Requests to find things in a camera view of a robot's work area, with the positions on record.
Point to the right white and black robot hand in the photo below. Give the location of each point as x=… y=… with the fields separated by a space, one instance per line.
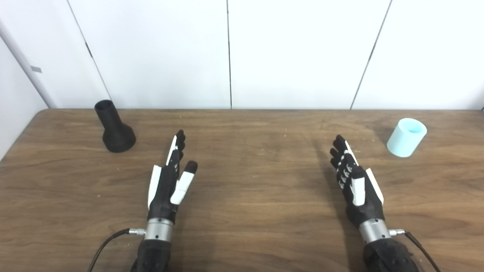
x=365 y=204

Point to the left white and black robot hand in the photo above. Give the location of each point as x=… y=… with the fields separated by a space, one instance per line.
x=163 y=190

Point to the black nozzle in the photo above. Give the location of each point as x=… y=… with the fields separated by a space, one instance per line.
x=115 y=134

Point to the grey tape piece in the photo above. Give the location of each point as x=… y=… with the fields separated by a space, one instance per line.
x=36 y=69

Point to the white corner post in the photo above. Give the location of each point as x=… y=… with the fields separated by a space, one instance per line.
x=26 y=62

